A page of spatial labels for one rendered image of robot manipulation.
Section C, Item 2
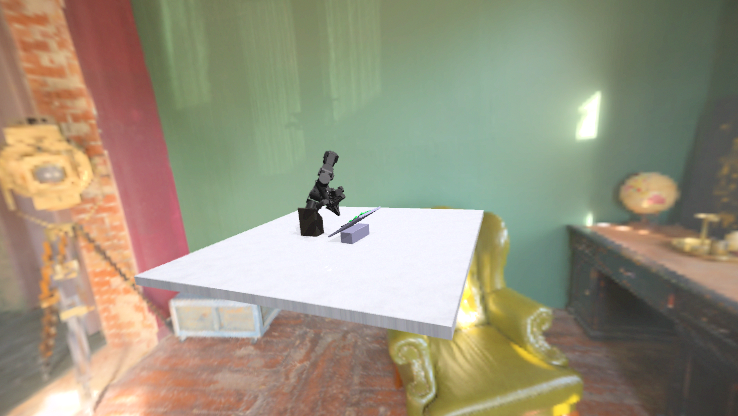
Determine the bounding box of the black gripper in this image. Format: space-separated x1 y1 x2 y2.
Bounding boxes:
316 187 346 216

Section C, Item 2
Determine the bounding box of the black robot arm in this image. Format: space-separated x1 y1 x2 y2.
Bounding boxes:
305 151 344 212

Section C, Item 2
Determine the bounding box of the lavender switch panel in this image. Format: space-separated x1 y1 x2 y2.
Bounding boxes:
328 206 381 244

